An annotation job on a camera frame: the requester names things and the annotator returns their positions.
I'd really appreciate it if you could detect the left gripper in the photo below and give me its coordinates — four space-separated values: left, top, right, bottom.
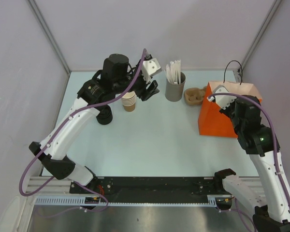
114 59 160 101

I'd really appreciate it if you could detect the orange paper bag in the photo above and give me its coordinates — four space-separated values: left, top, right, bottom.
198 80 262 138

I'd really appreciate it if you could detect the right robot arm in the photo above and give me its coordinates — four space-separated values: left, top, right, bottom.
208 93 290 232

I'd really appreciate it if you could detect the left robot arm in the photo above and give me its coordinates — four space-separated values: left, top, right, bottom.
29 51 161 193

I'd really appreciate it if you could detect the grey cylindrical holder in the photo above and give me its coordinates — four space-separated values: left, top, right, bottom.
165 72 186 102

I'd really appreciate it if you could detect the stack of brown paper cups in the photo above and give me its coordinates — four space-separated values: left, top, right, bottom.
121 91 136 112

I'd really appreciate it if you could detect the remaining cardboard cup carrier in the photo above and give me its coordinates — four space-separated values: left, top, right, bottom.
184 87 207 106

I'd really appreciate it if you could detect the stack of black lids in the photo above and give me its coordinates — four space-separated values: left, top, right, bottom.
96 105 113 125

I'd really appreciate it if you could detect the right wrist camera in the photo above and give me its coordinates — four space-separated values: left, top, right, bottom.
207 85 236 110

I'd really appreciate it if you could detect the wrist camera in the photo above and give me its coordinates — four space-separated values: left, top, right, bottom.
207 85 236 110
141 58 162 84

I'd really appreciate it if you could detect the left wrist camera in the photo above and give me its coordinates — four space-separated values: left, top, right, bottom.
141 58 162 84

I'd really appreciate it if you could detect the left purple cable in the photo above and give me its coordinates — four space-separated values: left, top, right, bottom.
18 48 149 197

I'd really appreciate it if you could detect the purple cable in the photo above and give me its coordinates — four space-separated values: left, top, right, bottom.
207 92 290 232
18 48 149 197

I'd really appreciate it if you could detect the white slotted cable duct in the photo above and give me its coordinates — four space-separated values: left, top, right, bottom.
35 195 232 207

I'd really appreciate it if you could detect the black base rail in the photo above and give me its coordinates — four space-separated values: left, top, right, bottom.
70 176 232 205

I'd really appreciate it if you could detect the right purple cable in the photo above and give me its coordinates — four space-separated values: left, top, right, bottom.
207 92 290 232

